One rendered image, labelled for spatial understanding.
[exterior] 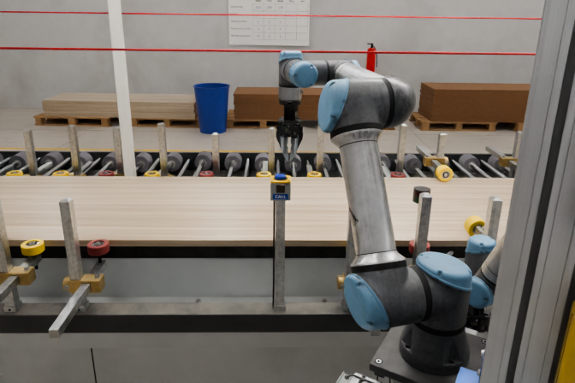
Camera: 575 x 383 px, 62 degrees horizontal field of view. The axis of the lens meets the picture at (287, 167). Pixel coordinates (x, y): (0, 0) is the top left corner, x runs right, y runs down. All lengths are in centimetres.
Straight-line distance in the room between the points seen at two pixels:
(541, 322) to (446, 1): 854
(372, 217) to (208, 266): 114
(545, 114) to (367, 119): 52
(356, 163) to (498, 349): 48
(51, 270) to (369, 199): 153
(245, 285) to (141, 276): 43
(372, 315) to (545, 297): 42
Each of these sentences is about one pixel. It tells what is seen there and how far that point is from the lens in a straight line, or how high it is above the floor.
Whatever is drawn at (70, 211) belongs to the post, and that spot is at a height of 110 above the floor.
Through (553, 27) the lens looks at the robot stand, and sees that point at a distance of 56.
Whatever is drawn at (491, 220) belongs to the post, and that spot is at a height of 107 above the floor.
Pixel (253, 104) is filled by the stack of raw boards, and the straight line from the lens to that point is 749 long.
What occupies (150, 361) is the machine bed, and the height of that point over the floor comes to 29.
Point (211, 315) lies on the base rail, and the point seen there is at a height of 70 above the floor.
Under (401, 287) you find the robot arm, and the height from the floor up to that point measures 125.
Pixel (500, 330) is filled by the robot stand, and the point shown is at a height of 139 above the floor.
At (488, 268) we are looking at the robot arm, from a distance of 124.
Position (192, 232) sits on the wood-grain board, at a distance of 200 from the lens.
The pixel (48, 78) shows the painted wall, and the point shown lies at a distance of 975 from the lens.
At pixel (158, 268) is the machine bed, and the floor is 75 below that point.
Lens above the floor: 177
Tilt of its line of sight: 18 degrees down
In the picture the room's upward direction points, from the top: 1 degrees clockwise
